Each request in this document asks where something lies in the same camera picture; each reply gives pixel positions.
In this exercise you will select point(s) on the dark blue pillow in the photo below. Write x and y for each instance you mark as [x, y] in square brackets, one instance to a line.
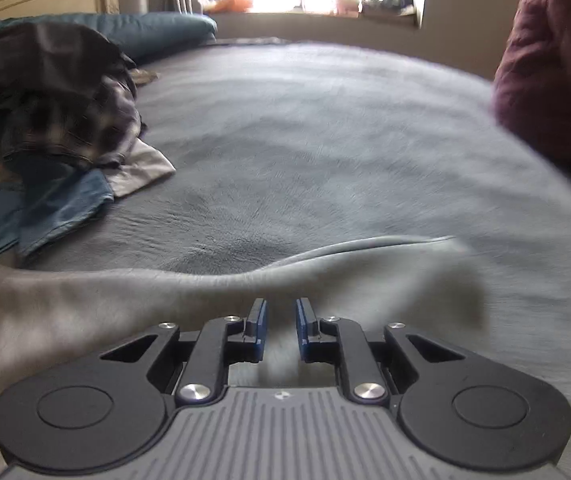
[165, 30]

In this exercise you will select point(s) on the terracotta flower pot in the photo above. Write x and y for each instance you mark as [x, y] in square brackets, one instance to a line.
[348, 5]

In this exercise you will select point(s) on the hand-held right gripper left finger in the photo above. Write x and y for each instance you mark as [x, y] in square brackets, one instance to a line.
[263, 332]

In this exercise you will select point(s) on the white cloth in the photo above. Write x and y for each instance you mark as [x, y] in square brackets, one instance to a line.
[140, 170]

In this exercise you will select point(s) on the blue jeans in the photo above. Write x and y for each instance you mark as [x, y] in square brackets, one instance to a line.
[50, 200]

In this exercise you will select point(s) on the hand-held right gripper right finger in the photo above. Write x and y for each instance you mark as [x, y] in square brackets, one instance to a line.
[303, 332]

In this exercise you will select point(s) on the orange item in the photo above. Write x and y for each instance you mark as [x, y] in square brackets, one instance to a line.
[233, 4]

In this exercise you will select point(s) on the grey hoodie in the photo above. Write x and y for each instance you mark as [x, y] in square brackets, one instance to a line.
[115, 300]

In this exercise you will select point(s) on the grey bed blanket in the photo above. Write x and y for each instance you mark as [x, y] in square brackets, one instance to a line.
[340, 160]

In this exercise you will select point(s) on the dark cloth bundle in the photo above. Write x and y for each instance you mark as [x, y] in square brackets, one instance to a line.
[390, 6]

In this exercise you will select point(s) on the grey plaid shirt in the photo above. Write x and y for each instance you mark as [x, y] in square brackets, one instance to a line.
[75, 125]

